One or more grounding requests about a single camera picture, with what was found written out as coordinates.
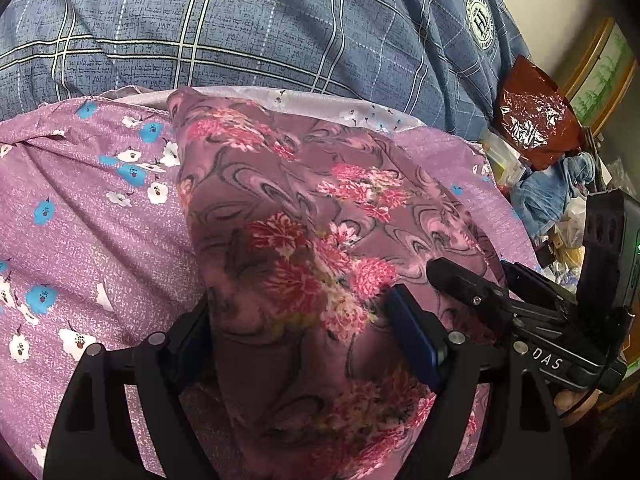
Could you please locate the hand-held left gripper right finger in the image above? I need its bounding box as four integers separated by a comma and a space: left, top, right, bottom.
384, 284, 573, 480

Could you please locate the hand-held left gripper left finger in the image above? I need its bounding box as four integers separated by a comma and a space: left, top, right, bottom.
44, 296, 222, 480

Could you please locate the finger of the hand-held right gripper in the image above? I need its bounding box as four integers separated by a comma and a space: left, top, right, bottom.
502, 261, 577, 312
426, 258, 513, 322

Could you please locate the mauve pink-flowered garment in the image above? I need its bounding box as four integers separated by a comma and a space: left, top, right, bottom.
167, 87, 507, 480

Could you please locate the person's right hand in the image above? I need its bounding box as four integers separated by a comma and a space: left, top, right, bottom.
552, 388, 602, 427

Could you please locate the blue denim cloth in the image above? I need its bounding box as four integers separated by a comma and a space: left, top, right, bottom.
515, 152, 599, 237

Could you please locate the pile of plastic packets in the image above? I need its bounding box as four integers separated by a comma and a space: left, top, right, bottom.
477, 125, 592, 283

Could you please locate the light purple floral cloth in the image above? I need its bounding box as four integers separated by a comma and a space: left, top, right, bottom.
0, 85, 542, 480

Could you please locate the red foil bag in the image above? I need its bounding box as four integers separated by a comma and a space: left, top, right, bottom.
497, 55, 584, 169

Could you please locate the wooden framed picture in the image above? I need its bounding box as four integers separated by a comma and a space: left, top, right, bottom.
554, 17, 637, 127

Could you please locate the blue plaid quilt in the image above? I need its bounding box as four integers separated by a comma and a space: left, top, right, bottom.
0, 0, 532, 142

